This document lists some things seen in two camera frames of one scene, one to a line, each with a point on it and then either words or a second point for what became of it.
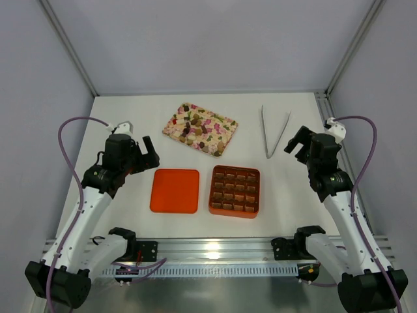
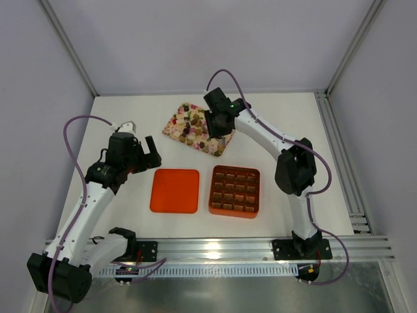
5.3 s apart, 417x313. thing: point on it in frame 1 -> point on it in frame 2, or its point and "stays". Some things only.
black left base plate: (148, 250) stays
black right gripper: (304, 149) -> (214, 127)
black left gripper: (142, 160) stays
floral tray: (204, 130) stays
